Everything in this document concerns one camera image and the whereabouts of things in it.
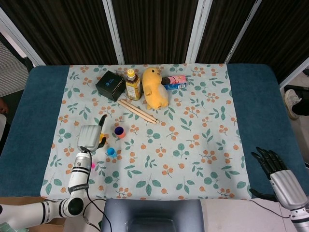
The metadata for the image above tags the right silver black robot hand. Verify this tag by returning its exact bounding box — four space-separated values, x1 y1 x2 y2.
249 146 309 210

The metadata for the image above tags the wooden drumstick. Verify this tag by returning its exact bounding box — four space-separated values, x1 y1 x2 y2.
121 99 160 123
117 100 157 125

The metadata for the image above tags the white sneaker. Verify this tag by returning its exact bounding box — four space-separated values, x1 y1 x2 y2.
283 88 301 120

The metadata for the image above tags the large orange plastic cup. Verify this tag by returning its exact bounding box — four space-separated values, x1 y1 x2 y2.
113 125 126 139

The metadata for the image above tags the black cardboard box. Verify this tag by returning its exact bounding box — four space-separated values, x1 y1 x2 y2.
95 70 127 102

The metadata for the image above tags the dark grey robot torso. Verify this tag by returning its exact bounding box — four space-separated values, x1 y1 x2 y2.
99 199 205 232

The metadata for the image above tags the floral fruit print tablecloth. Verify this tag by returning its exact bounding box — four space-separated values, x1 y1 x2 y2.
40 63 252 202

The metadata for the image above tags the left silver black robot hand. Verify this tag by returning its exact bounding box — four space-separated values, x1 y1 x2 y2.
77 115 108 152

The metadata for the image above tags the grey mesh office chair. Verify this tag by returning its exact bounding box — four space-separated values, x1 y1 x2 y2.
0 36 33 98

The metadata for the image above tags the dark folding screen white frame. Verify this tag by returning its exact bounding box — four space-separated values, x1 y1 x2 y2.
0 0 309 84

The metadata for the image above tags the yellow plush toy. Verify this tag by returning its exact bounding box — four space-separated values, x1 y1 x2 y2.
141 67 170 111

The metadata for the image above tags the teal table cover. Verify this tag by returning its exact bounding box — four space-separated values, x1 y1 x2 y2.
0 63 309 202

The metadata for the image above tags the tea bottle yellow cap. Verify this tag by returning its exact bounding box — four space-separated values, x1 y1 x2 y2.
125 68 143 102

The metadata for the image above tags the black cable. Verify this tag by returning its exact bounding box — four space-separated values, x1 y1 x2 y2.
81 145 114 232

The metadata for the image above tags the pink and blue cookie box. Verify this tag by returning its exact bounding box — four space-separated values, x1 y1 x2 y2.
162 74 188 91

